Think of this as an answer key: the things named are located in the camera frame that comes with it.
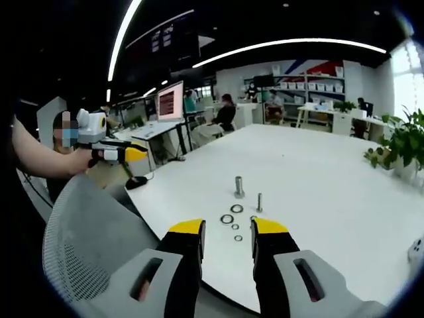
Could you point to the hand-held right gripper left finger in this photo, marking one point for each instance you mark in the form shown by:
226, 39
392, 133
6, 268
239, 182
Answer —
185, 251

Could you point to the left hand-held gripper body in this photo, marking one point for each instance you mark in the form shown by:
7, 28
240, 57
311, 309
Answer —
92, 127

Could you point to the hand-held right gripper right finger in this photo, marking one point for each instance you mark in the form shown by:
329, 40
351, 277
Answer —
275, 245

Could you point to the small metal washer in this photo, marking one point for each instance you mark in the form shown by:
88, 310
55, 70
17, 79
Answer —
235, 227
238, 238

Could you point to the small threaded stud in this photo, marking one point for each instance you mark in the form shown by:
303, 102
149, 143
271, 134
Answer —
259, 202

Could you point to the large metal washer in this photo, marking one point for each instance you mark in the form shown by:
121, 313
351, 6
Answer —
236, 208
222, 219

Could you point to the large threaded stud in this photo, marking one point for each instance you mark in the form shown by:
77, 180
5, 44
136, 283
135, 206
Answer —
239, 187

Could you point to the white office desk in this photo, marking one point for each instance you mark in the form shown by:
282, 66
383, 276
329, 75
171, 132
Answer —
149, 132

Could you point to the computer monitor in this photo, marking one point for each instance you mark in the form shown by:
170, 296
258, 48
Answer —
170, 101

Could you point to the curved ceiling light strip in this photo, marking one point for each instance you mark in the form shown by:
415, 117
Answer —
285, 44
119, 39

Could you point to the grey mesh office chair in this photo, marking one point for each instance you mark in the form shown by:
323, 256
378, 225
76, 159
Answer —
86, 238

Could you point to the white wooden-leg table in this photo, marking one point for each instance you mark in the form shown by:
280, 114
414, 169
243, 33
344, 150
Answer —
321, 114

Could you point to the small green plant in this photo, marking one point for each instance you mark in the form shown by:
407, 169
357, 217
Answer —
344, 106

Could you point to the storage shelf with white bins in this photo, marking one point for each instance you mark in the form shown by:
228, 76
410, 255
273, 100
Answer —
308, 87

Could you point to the green potted plant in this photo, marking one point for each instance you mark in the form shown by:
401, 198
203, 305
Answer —
404, 139

